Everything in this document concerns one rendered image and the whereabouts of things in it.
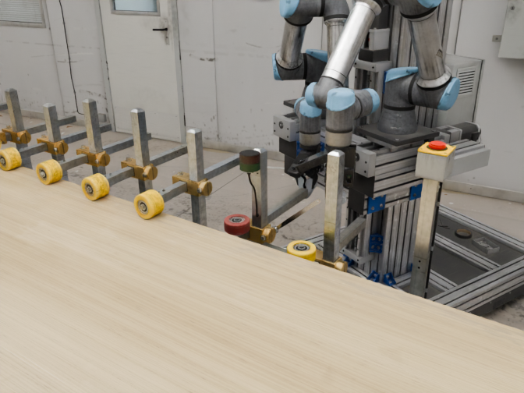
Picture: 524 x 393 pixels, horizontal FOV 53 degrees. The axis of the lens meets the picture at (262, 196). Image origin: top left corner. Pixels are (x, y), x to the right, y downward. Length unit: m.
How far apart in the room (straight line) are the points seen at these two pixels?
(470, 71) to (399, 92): 0.55
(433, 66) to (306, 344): 1.06
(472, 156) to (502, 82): 1.91
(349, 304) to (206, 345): 0.35
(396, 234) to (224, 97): 2.69
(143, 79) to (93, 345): 4.31
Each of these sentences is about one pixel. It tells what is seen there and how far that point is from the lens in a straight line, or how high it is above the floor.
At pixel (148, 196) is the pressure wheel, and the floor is 0.98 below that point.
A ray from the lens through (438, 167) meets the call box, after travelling 1.28.
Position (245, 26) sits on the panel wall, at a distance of 4.57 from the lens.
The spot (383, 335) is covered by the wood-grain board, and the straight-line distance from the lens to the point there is 1.17.
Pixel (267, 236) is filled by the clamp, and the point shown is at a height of 0.85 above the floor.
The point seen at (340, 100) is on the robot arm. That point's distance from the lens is 1.43.
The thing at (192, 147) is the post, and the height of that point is 1.09.
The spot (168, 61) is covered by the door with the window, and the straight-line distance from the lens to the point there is 5.09.
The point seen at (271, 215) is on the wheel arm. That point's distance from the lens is 1.74.
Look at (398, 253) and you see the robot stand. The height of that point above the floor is 0.36.
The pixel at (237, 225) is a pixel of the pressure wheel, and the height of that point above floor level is 0.91.
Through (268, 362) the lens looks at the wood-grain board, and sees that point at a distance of 1.09.
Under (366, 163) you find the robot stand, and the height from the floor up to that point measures 0.96.
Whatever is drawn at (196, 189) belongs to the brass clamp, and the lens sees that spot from 1.72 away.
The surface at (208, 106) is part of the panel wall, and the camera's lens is 4.91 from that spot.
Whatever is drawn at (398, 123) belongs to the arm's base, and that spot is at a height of 1.08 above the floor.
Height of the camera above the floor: 1.63
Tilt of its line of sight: 24 degrees down
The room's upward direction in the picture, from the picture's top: 1 degrees counter-clockwise
